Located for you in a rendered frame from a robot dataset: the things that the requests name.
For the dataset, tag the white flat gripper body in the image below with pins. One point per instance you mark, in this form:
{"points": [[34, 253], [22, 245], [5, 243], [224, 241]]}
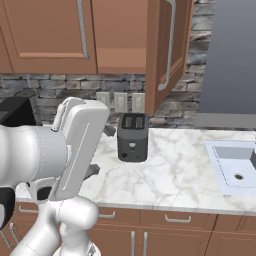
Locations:
{"points": [[83, 133]]}

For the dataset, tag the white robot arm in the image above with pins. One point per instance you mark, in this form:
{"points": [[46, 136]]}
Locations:
{"points": [[23, 153]]}

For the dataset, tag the dark grey two-slot toaster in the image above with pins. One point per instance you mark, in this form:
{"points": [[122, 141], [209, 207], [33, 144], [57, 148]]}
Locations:
{"points": [[133, 140]]}

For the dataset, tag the brown drawer front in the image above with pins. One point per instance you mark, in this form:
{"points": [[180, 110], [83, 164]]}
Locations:
{"points": [[236, 224], [26, 215], [178, 224], [123, 216]]}

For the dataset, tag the black coffee machine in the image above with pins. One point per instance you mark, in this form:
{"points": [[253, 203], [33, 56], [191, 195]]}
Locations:
{"points": [[16, 110]]}

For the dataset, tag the brown base cupboard door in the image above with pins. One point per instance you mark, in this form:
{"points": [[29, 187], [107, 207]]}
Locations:
{"points": [[176, 243], [233, 245], [25, 230], [113, 241]]}

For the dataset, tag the white sink basin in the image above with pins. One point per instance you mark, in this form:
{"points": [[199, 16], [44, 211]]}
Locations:
{"points": [[235, 166]]}

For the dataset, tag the grey window with sill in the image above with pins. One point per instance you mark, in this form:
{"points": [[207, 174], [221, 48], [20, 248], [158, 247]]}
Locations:
{"points": [[230, 56]]}

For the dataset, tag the beige wall socket plate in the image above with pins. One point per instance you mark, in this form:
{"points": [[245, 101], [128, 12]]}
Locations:
{"points": [[120, 102], [138, 102], [104, 100]]}

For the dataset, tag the brown open wall cupboard door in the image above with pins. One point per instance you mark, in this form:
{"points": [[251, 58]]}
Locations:
{"points": [[158, 50]]}

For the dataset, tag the brown wall cupboard carcass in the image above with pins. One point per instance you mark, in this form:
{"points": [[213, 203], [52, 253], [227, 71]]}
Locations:
{"points": [[120, 36]]}

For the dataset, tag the brown closed wall cupboard door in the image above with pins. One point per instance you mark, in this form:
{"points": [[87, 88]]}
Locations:
{"points": [[43, 30]]}

